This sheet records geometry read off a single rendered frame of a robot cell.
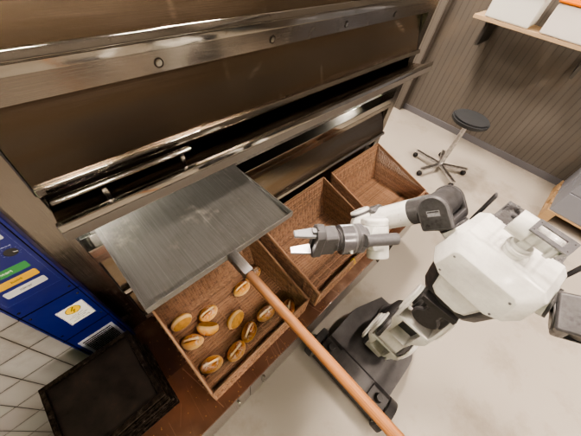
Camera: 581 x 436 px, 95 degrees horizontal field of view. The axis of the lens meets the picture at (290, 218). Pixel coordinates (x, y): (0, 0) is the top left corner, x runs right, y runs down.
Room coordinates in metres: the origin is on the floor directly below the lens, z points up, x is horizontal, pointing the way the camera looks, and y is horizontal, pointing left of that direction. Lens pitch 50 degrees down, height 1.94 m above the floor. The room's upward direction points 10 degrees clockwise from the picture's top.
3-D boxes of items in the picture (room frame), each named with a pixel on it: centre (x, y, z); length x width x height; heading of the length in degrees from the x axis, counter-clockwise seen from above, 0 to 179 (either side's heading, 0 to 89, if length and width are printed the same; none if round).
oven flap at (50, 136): (1.07, 0.04, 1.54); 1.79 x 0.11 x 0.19; 142
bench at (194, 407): (0.80, -0.12, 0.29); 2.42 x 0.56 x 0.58; 142
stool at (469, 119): (2.79, -1.64, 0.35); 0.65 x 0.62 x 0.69; 141
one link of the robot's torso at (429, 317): (0.53, -0.66, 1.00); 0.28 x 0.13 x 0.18; 142
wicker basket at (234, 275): (0.45, 0.19, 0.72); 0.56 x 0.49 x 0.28; 143
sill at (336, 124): (1.08, 0.06, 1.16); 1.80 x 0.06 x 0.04; 142
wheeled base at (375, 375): (0.55, -0.67, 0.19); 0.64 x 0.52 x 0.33; 142
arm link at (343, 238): (0.46, -0.13, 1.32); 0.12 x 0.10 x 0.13; 107
